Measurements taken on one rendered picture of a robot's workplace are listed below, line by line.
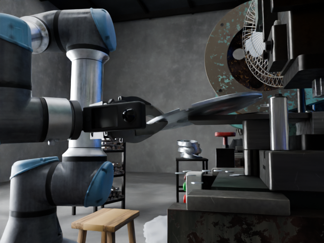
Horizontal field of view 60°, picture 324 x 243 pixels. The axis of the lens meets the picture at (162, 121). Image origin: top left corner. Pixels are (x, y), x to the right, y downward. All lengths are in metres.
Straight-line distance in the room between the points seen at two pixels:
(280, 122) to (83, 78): 0.50
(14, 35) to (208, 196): 0.37
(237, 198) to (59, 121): 0.30
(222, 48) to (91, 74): 1.46
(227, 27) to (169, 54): 5.76
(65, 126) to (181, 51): 7.39
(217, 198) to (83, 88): 0.48
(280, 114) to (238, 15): 1.74
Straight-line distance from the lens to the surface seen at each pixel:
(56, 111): 0.48
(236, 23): 2.18
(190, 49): 7.79
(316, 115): 0.63
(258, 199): 0.42
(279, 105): 0.50
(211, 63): 2.09
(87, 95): 0.76
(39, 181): 0.78
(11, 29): 0.48
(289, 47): 0.66
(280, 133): 0.50
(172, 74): 7.69
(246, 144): 0.63
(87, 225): 1.51
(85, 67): 0.78
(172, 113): 0.56
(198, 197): 0.42
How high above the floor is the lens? 0.71
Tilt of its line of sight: 5 degrees up
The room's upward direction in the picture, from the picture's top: straight up
